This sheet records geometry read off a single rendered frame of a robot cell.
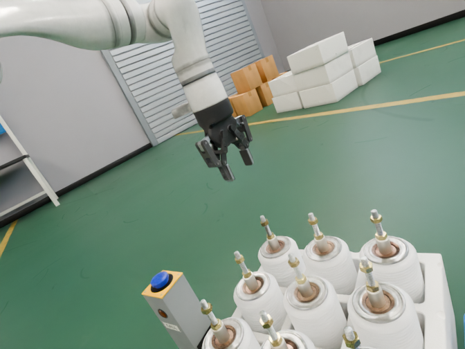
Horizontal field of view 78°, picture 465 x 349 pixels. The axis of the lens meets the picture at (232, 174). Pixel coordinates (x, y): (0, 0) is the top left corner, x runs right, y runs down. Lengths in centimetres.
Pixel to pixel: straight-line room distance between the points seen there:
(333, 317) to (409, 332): 11
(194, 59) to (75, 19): 19
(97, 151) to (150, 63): 178
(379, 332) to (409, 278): 14
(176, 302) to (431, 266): 51
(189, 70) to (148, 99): 490
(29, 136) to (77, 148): 64
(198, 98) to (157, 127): 488
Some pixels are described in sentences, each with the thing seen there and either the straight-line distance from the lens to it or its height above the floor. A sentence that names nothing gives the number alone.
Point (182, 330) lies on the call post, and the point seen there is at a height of 22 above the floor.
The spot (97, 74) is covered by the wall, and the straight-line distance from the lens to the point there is 544.
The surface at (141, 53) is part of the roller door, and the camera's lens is 562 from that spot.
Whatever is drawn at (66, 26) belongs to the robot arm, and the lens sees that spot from 49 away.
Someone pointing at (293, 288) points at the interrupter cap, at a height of 25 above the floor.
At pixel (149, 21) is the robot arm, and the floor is 78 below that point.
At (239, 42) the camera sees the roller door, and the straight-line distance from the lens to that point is 659.
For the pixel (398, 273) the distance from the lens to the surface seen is 59.
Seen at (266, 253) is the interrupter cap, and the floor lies 25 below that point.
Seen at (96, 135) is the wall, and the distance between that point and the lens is 529.
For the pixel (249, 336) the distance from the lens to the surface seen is 57.
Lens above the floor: 65
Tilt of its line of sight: 19 degrees down
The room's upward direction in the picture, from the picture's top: 25 degrees counter-clockwise
